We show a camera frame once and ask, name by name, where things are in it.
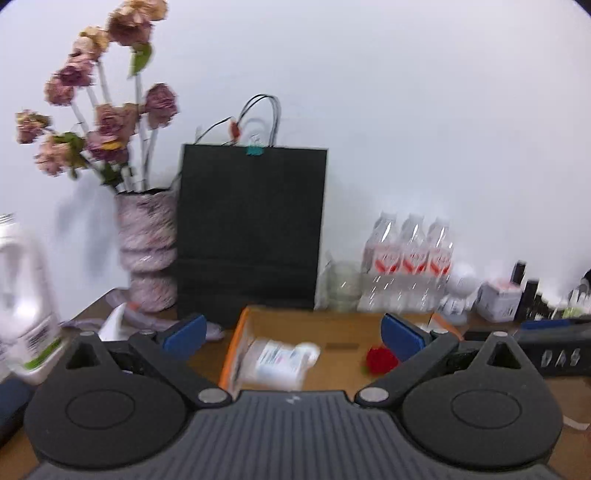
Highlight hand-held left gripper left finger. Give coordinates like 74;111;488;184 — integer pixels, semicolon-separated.
65;315;232;409

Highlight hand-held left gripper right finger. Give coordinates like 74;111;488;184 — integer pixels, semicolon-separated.
355;313;539;409

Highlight cardboard box with orange edge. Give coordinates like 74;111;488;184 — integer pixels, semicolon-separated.
218;305;462;402

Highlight red fabric flower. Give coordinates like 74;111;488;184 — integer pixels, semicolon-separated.
362;346;400;376

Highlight white paper sheet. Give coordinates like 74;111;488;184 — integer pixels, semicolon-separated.
99;303;139;342

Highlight clear red-labelled water bottle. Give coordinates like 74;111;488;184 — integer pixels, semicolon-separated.
393;213;428;312
422;217;456;312
360;212;400;312

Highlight clear glass jar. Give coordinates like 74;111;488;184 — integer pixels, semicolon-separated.
323;261;363;313

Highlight small white pink-printed box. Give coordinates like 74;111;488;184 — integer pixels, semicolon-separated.
475;279;522;322

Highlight white robot figurine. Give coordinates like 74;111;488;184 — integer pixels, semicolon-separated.
438;263;481;326

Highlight pink patterned vase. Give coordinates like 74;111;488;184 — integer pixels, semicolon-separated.
115;188;179;313

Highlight white labelled bottle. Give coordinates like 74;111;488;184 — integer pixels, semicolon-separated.
240;338;322;391

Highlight black paper bag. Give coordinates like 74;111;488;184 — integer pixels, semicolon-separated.
177;95;329;329

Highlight white plastic jug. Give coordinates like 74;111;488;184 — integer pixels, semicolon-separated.
0;213;64;386

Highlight dark blue flat object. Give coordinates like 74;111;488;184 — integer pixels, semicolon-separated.
0;376;36;446

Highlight dried pink flower bouquet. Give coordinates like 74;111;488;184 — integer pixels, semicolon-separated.
16;0;181;192

